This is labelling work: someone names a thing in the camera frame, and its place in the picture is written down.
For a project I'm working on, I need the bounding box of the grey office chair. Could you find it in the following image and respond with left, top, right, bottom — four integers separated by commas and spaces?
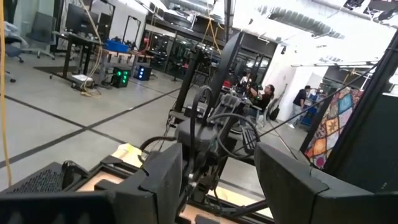
0, 21, 29, 84
21, 11, 58, 60

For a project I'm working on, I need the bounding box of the blue storage bin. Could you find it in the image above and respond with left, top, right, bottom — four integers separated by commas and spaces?
103, 39, 131, 54

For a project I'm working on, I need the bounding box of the person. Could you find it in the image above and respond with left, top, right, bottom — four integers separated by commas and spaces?
287, 84, 312, 129
239, 72, 253, 88
248, 83, 276, 121

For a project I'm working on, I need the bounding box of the white box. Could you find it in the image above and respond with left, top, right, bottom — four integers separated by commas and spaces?
70, 73, 95, 85

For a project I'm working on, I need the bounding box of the black rig post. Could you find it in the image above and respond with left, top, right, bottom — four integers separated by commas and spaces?
323, 30, 398, 175

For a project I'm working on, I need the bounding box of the colourful patchwork quilt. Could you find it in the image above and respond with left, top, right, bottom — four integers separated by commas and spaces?
303, 86, 365, 170

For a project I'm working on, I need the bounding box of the computer with blue lights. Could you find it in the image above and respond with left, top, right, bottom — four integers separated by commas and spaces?
133, 64, 154, 82

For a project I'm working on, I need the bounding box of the yellow floor cable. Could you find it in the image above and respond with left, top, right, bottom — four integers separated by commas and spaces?
77, 0, 104, 98

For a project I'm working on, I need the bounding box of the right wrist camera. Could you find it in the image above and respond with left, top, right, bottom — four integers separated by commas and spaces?
174, 118, 220, 153

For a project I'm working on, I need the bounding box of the computer with green lights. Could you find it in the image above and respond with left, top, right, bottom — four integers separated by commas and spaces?
110, 66, 132, 89

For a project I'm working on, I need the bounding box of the black desk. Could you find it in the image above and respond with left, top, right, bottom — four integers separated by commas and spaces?
52, 30, 105, 82

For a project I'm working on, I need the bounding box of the black perforated computer box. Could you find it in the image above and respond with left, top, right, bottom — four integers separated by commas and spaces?
0, 161, 68, 195

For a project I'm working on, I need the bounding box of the black desk monitor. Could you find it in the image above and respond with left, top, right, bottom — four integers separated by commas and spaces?
64, 2, 96, 35

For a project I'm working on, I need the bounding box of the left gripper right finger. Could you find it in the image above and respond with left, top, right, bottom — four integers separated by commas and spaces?
254, 141, 398, 224

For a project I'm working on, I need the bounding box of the dark divider panel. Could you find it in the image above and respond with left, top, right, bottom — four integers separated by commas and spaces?
337, 93, 398, 194

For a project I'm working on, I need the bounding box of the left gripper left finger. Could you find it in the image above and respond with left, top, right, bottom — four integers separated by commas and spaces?
0, 142, 185, 224

